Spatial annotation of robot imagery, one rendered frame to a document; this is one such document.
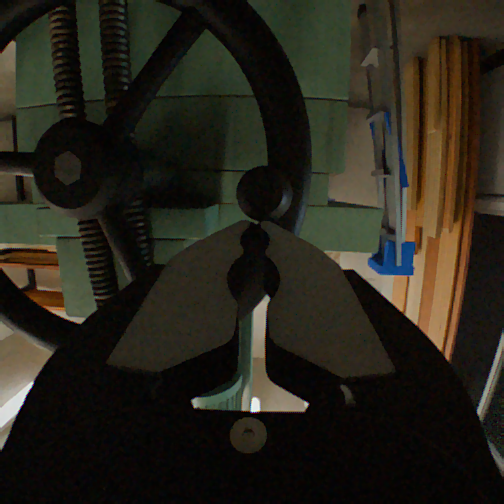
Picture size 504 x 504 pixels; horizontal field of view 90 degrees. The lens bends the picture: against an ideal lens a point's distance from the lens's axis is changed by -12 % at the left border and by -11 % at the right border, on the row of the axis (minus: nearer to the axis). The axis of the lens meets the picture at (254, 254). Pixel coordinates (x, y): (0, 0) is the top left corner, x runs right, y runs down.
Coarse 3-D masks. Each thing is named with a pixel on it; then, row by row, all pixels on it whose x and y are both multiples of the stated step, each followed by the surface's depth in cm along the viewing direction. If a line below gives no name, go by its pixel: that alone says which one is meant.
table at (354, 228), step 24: (0, 216) 36; (24, 216) 36; (48, 216) 27; (168, 216) 26; (192, 216) 26; (216, 216) 33; (240, 216) 36; (312, 216) 36; (336, 216) 36; (360, 216) 36; (0, 240) 37; (24, 240) 37; (48, 240) 37; (312, 240) 36; (336, 240) 36; (360, 240) 36
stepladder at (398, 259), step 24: (360, 24) 112; (384, 24) 92; (384, 48) 94; (384, 72) 98; (384, 96) 102; (384, 120) 106; (384, 144) 120; (384, 168) 123; (384, 216) 124; (384, 240) 126; (384, 264) 116; (408, 264) 114
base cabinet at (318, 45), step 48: (96, 0) 30; (144, 0) 30; (288, 0) 30; (336, 0) 30; (48, 48) 31; (96, 48) 31; (144, 48) 31; (192, 48) 31; (288, 48) 31; (336, 48) 31; (48, 96) 33; (96, 96) 33; (192, 96) 33; (336, 96) 32
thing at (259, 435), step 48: (96, 432) 4; (144, 432) 4; (192, 432) 4; (240, 432) 4; (288, 432) 4; (336, 432) 4; (384, 432) 4; (48, 480) 3; (96, 480) 4; (144, 480) 4; (192, 480) 4; (240, 480) 4; (288, 480) 4; (336, 480) 4; (384, 480) 4; (432, 480) 4
